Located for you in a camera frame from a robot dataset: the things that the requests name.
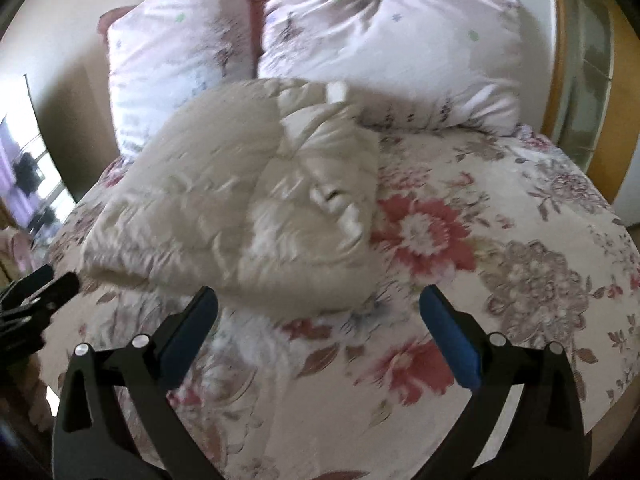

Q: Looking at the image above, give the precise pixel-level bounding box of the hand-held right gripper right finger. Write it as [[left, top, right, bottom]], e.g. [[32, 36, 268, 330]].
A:
[[419, 285, 591, 480]]

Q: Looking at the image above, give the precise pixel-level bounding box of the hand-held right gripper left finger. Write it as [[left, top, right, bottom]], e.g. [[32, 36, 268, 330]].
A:
[[51, 286, 219, 480]]

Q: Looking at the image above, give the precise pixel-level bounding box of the window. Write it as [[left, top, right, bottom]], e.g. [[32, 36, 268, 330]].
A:
[[0, 74, 77, 241]]

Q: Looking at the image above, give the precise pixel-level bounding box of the beige puffer jacket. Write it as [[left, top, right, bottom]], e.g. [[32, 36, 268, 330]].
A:
[[80, 77, 383, 313]]

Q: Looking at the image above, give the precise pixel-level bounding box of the wooden headboard with glass panel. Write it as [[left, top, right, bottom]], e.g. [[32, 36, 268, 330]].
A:
[[542, 0, 640, 203]]

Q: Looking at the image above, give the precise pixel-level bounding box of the pale pink floral pillow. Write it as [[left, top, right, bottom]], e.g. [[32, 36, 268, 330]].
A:
[[255, 0, 526, 137]]

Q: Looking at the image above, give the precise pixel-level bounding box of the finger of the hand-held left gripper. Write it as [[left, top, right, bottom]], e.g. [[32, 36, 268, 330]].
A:
[[27, 272, 82, 313], [10, 264, 56, 297]]

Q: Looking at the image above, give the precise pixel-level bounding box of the pillow with blue leaf print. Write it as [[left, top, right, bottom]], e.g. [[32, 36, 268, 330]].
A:
[[106, 0, 263, 162]]

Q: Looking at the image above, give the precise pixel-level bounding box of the floral quilt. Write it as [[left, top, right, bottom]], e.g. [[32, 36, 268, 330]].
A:
[[37, 122, 640, 480]]

